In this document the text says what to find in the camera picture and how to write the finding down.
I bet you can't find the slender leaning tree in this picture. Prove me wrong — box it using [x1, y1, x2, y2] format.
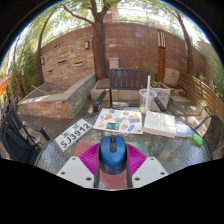
[163, 3, 195, 76]

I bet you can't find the brown wicker chair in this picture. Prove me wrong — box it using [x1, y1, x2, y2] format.
[193, 113, 224, 161]

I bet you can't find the leaning pale stone slab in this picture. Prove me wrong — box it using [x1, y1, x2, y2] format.
[163, 67, 181, 88]

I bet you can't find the curved wooden slat fence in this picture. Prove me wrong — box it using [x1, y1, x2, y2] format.
[176, 71, 224, 121]

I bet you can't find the dark wooden slatted chair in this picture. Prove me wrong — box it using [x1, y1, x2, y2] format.
[92, 68, 167, 114]

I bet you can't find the thin curved tree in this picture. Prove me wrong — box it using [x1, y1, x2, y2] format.
[35, 6, 59, 86]

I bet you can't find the small green packet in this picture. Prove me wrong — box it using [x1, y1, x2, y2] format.
[191, 132, 204, 147]

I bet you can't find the clear plastic cup with straw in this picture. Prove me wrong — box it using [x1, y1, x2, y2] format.
[138, 75, 158, 129]

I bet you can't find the blue computer mouse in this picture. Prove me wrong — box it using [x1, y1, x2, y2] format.
[98, 134, 128, 175]

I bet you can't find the thick forked tree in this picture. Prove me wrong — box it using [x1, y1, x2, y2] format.
[59, 0, 114, 81]

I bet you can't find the black metal chair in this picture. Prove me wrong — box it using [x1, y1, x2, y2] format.
[0, 98, 51, 166]

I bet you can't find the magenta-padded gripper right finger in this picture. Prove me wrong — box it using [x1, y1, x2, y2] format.
[124, 142, 169, 190]

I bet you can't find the small white packet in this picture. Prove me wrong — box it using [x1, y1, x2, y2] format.
[174, 122, 194, 138]

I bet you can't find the raised stone garden bed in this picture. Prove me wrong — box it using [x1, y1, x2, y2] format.
[18, 73, 98, 120]

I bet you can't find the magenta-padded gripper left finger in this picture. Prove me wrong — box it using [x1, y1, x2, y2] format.
[56, 141, 101, 190]

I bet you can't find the white licence plate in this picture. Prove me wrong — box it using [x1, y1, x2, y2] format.
[53, 118, 94, 153]

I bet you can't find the wooden garden lamp post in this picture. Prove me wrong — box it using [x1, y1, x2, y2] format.
[155, 29, 167, 84]

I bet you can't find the grey utility box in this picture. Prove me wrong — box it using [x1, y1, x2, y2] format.
[108, 57, 120, 70]

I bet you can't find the illustrated paper sheet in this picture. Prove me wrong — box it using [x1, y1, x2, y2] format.
[92, 108, 145, 135]

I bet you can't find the open white book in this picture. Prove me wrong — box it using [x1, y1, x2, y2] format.
[142, 110, 178, 139]

